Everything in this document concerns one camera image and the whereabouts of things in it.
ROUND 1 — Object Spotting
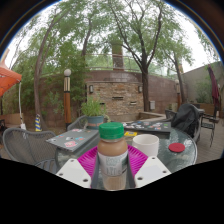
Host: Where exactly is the orange canopy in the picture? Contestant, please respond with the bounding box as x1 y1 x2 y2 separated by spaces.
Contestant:
0 63 23 98

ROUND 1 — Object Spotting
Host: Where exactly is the potted green plant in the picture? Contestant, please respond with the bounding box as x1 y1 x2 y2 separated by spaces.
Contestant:
79 96 110 130

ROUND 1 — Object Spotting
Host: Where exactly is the small yellow card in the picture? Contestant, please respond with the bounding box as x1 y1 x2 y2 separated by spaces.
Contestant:
123 130 138 138

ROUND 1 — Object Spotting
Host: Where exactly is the white mug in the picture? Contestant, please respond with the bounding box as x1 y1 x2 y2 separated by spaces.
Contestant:
131 133 160 158

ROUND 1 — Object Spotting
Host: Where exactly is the grey wicker chair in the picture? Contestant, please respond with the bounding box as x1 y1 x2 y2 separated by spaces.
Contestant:
2 127 60 172
66 115 90 132
164 108 204 144

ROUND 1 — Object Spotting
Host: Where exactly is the grey laptop with stickers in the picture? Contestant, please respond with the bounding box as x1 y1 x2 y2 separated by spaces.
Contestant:
45 128 100 154

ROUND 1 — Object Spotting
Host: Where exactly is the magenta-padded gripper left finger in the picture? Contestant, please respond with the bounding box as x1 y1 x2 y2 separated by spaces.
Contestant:
55 144 101 190

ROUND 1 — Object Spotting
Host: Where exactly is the black metal chair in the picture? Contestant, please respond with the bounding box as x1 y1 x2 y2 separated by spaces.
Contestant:
199 113 222 148

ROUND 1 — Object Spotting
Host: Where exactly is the globe-topped lamp post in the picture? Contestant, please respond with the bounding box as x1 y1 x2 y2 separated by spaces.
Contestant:
63 68 73 130

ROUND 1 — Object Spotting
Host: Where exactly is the black jacket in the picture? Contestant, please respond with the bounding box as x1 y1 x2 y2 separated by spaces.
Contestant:
170 103 201 140

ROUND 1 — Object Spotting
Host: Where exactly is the closed maroon umbrella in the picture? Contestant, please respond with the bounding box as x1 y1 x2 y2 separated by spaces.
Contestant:
207 64 221 115

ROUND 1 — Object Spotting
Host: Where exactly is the dark laptop with stickers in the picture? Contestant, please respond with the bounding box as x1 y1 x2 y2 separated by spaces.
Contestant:
123 120 173 135

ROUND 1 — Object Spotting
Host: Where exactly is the green-capped brown drink bottle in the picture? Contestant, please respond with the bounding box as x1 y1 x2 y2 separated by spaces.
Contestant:
97 121 129 192

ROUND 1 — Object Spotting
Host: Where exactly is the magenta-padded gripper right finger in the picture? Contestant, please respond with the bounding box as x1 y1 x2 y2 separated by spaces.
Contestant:
125 144 172 190

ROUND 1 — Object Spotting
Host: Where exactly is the blue yellow striped bollard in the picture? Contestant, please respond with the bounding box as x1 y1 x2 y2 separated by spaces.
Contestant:
34 113 43 132

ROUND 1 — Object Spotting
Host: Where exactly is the flat round red coaster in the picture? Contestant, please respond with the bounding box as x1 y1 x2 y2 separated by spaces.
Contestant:
168 142 186 154

